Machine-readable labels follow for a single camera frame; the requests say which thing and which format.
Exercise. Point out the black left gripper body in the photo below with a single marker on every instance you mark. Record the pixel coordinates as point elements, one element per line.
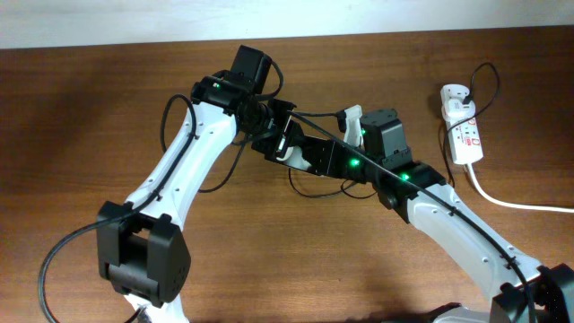
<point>280,111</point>

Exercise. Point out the black Galaxy flip phone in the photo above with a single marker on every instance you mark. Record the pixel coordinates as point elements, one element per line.
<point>284,149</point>

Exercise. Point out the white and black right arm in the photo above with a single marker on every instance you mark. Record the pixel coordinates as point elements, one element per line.
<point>520,287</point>

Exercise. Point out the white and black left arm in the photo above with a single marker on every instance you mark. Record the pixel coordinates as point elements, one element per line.
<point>141,248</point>

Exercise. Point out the white USB charger adapter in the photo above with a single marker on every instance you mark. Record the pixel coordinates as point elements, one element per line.
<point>455,109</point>

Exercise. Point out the white power strip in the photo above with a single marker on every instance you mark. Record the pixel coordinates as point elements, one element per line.
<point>465,142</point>

